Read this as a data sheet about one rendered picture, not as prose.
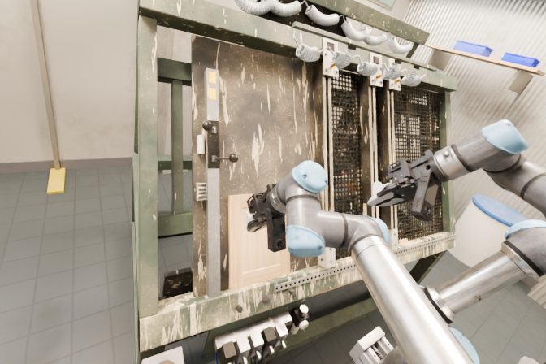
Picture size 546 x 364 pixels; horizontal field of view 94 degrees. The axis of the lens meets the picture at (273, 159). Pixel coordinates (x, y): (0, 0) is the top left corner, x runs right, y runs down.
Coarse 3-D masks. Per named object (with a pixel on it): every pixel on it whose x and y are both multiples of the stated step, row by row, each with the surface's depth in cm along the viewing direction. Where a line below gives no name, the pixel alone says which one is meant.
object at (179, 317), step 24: (336, 264) 138; (240, 288) 112; (264, 288) 116; (288, 288) 122; (312, 288) 129; (168, 312) 96; (192, 312) 100; (216, 312) 104; (144, 336) 91; (168, 336) 95
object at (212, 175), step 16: (208, 80) 107; (208, 96) 107; (208, 112) 107; (208, 176) 106; (208, 192) 105; (208, 208) 105; (208, 224) 105; (208, 240) 105; (208, 256) 105; (208, 272) 105; (208, 288) 105
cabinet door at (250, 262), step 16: (240, 208) 115; (240, 224) 114; (240, 240) 114; (256, 240) 118; (240, 256) 114; (256, 256) 118; (272, 256) 122; (288, 256) 126; (240, 272) 114; (256, 272) 117; (272, 272) 122; (288, 272) 126
